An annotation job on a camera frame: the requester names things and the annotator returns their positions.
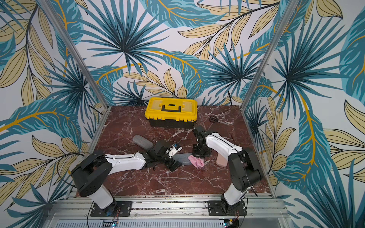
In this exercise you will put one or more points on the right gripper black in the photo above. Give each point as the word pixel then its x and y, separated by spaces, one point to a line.
pixel 201 150

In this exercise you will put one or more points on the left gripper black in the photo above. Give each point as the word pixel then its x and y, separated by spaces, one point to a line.
pixel 176 166

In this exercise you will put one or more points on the pink cloth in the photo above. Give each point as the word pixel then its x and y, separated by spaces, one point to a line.
pixel 196 162

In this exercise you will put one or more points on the grey-blue rectangular eyeglass case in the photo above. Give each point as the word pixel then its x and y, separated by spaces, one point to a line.
pixel 183 158

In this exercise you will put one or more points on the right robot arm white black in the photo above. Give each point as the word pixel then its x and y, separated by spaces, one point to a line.
pixel 244 165

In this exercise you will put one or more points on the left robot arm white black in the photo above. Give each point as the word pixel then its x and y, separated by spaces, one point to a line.
pixel 90 174

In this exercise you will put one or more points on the grey oval eyeglass case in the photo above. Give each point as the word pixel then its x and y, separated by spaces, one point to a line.
pixel 142 142

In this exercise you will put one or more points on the yellow black toolbox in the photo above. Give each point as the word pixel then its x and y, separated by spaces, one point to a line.
pixel 171 112

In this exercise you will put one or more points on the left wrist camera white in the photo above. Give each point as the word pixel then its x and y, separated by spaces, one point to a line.
pixel 175 148

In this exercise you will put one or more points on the aluminium front rail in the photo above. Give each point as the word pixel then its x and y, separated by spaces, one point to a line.
pixel 180 211

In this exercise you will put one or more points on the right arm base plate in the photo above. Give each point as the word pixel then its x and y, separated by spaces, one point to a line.
pixel 221 208

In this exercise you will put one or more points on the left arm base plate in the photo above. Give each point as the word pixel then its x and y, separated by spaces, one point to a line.
pixel 116 209

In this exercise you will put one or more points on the right metal frame post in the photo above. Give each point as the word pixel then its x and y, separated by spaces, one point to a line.
pixel 271 47

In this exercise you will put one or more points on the metal frame post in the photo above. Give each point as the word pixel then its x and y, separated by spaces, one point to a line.
pixel 56 21
pixel 271 47

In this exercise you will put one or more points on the left metal frame post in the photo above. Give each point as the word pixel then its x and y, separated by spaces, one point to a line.
pixel 56 21

